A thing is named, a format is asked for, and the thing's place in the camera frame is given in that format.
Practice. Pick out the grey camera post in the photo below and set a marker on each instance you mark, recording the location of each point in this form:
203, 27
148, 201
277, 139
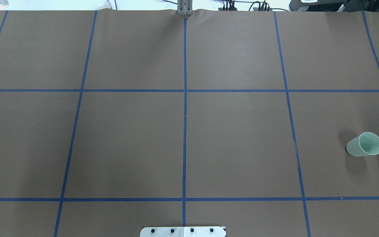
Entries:
184, 7

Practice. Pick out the brown paper table mat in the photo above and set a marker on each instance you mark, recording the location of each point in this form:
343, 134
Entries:
112, 121

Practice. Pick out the green cup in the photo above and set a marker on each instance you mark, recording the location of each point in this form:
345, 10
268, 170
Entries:
366, 144

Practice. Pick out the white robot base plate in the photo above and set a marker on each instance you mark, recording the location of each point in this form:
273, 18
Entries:
192, 231

